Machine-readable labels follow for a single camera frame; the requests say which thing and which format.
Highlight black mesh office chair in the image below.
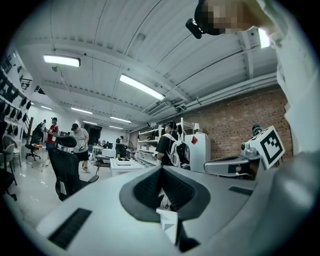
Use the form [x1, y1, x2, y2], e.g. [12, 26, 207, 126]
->
[47, 135, 100, 202]

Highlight white low table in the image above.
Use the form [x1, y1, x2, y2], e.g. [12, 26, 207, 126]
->
[109, 157, 151, 178]

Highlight black swivel chair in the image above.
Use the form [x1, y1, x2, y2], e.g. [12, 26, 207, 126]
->
[24, 134, 42, 162]

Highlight white cabinet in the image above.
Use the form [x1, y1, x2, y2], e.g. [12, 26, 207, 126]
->
[184, 132, 212, 174]

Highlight grey armchair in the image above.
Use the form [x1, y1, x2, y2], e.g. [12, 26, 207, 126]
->
[1, 135, 23, 174]

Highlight white backpack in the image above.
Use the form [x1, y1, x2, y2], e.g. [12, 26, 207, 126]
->
[169, 133, 191, 169]

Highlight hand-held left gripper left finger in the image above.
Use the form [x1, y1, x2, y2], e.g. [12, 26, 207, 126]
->
[36, 165, 181, 256]

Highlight ceiling air vent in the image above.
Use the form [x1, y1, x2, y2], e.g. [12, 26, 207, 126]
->
[146, 100, 175, 116]

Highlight long ceiling light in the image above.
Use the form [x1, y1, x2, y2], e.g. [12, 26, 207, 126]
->
[258, 28, 271, 49]
[119, 73, 166, 101]
[109, 115, 133, 124]
[70, 107, 94, 115]
[43, 54, 82, 68]

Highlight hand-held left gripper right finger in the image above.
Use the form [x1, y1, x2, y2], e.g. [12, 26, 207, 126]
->
[162, 165, 258, 247]

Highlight black head-worn camera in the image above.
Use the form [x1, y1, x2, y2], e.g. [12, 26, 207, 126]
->
[185, 17, 204, 40]

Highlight white box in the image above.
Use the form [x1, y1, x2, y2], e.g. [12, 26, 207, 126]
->
[156, 208, 179, 245]

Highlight white ceiling pipes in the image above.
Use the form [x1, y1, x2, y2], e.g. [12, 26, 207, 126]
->
[184, 73, 279, 109]

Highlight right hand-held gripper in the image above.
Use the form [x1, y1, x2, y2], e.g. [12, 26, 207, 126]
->
[203, 124, 286, 180]

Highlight wall rack with black items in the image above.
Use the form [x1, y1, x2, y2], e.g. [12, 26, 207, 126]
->
[0, 48, 34, 141]

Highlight white metal shelf rack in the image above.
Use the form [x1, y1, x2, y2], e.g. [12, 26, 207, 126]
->
[136, 117, 185, 166]

